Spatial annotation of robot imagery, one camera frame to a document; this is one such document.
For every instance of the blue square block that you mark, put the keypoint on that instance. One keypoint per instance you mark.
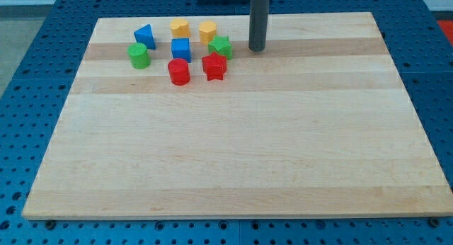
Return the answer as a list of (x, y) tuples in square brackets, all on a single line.
[(180, 48)]

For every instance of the red star block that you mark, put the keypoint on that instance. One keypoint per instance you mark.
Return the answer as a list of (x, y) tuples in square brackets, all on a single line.
[(214, 66)]

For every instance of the light wooden board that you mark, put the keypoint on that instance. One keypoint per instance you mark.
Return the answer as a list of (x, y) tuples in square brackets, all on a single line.
[(318, 125)]

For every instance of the red cylinder block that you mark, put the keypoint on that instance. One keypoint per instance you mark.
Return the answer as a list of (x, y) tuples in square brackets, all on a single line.
[(179, 71)]

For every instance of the green star block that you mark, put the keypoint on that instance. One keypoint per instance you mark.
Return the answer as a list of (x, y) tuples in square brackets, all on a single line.
[(220, 45)]

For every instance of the yellow hexagon block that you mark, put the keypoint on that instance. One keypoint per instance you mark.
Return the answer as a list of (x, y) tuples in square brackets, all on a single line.
[(207, 31)]

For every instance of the yellow heart block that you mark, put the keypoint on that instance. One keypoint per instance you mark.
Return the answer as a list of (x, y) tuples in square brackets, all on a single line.
[(180, 28)]

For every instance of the green cylinder block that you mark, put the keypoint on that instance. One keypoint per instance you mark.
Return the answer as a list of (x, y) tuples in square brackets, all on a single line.
[(138, 55)]

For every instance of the blue triangle block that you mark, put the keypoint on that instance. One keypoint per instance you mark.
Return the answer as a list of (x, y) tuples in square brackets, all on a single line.
[(145, 36)]

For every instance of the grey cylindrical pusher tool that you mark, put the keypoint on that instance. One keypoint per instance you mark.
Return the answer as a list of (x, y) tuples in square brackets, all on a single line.
[(258, 23)]

